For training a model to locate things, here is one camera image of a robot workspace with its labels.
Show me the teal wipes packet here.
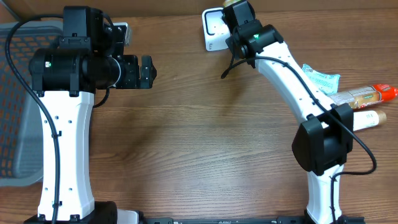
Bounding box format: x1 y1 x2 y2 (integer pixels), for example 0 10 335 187
302 63 341 95

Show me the orange spaghetti package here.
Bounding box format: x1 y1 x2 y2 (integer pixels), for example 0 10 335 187
328 84 397 110

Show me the white shampoo tube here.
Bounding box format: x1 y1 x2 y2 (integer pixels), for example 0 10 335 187
353 110 387 131

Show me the green yellow snack packet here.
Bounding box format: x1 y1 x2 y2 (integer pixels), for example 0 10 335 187
223 0 240 7

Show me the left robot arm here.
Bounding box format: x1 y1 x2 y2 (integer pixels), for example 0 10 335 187
29 6 157 223

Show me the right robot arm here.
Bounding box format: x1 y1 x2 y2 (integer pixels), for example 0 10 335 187
222 1 353 223

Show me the white barcode scanner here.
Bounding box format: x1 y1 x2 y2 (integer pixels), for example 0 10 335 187
201 7 230 52

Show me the grey plastic shopping basket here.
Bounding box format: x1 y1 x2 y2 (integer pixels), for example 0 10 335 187
1 21 62 187

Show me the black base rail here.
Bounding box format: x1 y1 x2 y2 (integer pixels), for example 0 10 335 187
136 214 366 224

